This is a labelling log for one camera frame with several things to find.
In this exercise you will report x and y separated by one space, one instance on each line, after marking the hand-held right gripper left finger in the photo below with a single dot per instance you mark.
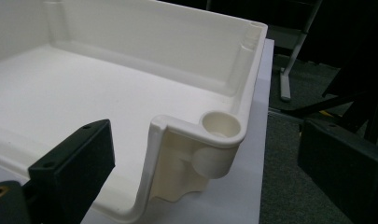
72 168

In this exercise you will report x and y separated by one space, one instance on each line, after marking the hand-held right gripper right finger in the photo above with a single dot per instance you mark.
342 165

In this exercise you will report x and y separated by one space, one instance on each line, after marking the white plastic tray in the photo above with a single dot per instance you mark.
115 87

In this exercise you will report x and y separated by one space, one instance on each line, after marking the black stand legs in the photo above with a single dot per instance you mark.
351 99

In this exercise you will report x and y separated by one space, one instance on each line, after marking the grey metal stand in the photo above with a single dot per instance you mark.
290 59

